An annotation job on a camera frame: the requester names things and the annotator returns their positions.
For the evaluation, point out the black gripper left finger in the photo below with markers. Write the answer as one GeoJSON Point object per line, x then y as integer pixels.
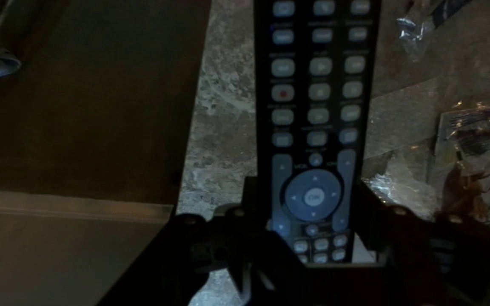
{"type": "Point", "coordinates": [211, 261]}

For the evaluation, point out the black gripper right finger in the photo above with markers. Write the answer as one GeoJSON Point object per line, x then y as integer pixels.
{"type": "Point", "coordinates": [425, 261]}

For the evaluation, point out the black remote control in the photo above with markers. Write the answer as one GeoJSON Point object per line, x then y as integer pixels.
{"type": "Point", "coordinates": [318, 113]}

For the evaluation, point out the clear plastic sheet piece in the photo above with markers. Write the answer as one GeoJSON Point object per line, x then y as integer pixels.
{"type": "Point", "coordinates": [395, 181]}

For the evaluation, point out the clear plastic snack bag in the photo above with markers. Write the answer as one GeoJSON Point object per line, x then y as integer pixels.
{"type": "Point", "coordinates": [471, 153]}

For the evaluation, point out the marble top wooden side table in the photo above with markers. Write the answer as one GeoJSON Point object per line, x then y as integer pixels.
{"type": "Point", "coordinates": [221, 113]}

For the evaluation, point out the crinkled clear plastic wrapper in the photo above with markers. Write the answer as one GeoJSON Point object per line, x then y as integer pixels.
{"type": "Point", "coordinates": [425, 26]}

